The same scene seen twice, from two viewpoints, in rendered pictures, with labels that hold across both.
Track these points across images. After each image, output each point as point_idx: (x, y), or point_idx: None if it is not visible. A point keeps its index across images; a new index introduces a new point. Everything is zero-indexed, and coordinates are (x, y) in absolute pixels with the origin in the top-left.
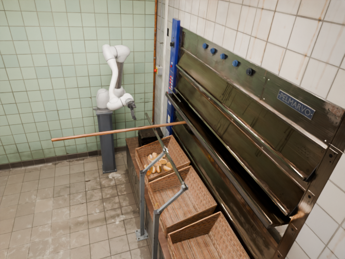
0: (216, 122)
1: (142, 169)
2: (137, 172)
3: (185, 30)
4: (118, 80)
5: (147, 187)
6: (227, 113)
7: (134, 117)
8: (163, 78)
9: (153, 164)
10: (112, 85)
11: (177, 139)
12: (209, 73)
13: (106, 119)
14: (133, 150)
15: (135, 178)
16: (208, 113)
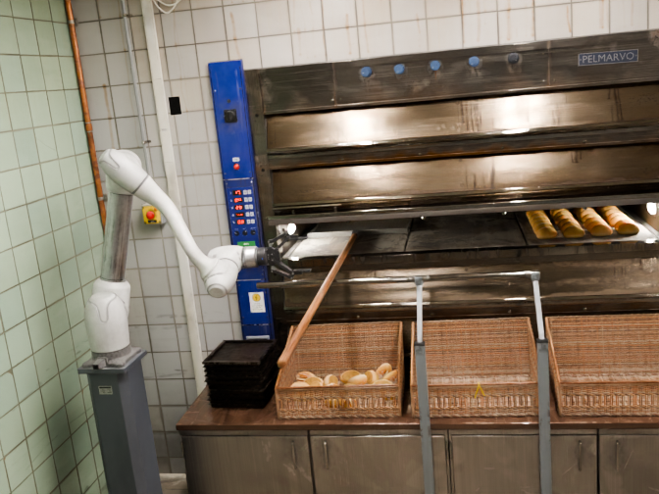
0: (461, 177)
1: (347, 397)
2: (333, 422)
3: (275, 70)
4: (126, 254)
5: (393, 417)
6: (484, 145)
7: (304, 269)
8: None
9: (422, 317)
10: (189, 234)
11: None
12: (396, 114)
13: (138, 379)
14: (243, 419)
15: (319, 455)
16: (428, 180)
